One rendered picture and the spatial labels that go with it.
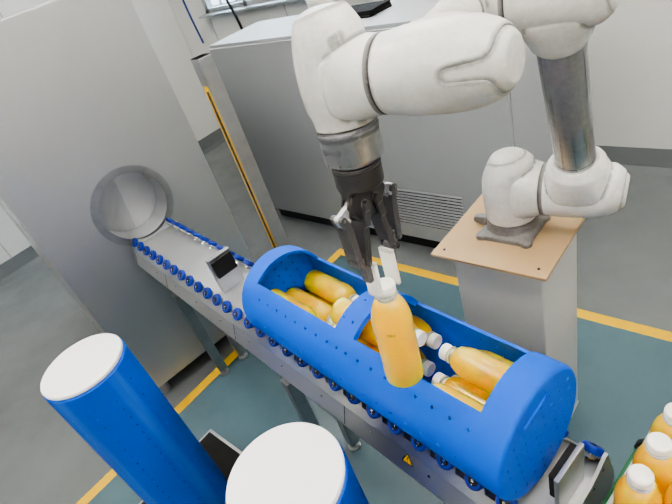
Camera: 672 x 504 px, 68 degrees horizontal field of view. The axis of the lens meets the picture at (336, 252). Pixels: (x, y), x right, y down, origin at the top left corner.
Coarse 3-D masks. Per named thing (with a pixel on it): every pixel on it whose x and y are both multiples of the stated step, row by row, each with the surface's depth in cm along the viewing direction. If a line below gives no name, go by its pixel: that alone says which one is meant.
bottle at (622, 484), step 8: (624, 480) 86; (616, 488) 87; (624, 488) 85; (632, 488) 83; (656, 488) 84; (616, 496) 87; (624, 496) 85; (632, 496) 84; (640, 496) 83; (648, 496) 83; (656, 496) 83
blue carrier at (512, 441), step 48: (288, 288) 158; (288, 336) 132; (336, 336) 118; (480, 336) 116; (384, 384) 106; (432, 384) 98; (528, 384) 89; (432, 432) 98; (480, 432) 89; (528, 432) 90; (480, 480) 93; (528, 480) 98
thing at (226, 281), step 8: (224, 248) 189; (216, 256) 186; (224, 256) 187; (232, 256) 189; (208, 264) 185; (216, 264) 185; (224, 264) 188; (232, 264) 190; (216, 272) 186; (224, 272) 189; (232, 272) 193; (240, 272) 195; (216, 280) 190; (224, 280) 191; (232, 280) 194; (240, 280) 196; (224, 288) 192
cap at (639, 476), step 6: (630, 468) 84; (636, 468) 84; (642, 468) 83; (648, 468) 83; (630, 474) 83; (636, 474) 83; (642, 474) 83; (648, 474) 82; (630, 480) 83; (636, 480) 82; (642, 480) 82; (648, 480) 82; (636, 486) 82; (642, 486) 82; (648, 486) 81
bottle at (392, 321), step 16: (384, 304) 85; (400, 304) 85; (384, 320) 85; (400, 320) 85; (384, 336) 87; (400, 336) 86; (416, 336) 90; (384, 352) 89; (400, 352) 88; (416, 352) 90; (384, 368) 93; (400, 368) 90; (416, 368) 91; (400, 384) 92
